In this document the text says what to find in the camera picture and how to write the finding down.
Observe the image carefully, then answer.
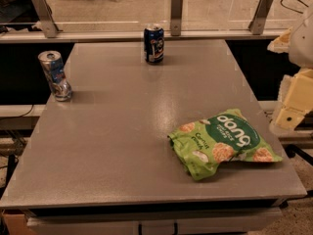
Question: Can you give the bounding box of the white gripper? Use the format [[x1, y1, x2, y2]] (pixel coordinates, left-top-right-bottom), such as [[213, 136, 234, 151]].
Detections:
[[267, 4, 313, 136]]

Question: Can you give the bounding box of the green rice chip bag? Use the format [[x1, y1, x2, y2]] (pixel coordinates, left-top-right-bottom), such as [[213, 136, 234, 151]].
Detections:
[[168, 109, 283, 181]]

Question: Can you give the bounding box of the blue pepsi can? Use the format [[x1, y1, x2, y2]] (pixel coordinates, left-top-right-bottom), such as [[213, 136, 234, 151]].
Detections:
[[144, 23, 164, 64]]

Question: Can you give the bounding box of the crushed silver energy drink can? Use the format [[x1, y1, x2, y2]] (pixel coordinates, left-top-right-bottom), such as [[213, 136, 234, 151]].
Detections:
[[38, 51, 72, 102]]

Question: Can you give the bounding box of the cardboard box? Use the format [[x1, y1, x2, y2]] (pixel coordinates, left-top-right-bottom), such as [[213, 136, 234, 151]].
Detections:
[[3, 212, 37, 235]]

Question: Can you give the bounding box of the right metal bracket post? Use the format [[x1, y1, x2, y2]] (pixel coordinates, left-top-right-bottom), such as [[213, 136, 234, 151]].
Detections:
[[248, 0, 274, 35]]

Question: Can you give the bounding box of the metal bracket post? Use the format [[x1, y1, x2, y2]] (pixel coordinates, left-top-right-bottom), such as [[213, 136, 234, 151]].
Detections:
[[170, 0, 183, 36], [248, 0, 274, 35], [31, 0, 59, 38]]

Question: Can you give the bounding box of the white metal rail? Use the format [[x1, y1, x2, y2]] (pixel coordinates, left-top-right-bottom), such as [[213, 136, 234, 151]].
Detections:
[[0, 29, 285, 44]]

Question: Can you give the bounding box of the middle metal bracket post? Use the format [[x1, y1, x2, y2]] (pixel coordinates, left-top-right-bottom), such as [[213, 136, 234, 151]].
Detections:
[[170, 0, 183, 36]]

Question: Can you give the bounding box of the left metal bracket post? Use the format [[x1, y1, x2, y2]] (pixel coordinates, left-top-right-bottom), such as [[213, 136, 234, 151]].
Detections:
[[31, 0, 59, 38]]

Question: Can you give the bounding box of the black cable left side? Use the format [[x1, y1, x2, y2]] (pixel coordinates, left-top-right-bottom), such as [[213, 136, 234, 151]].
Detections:
[[0, 104, 35, 119]]

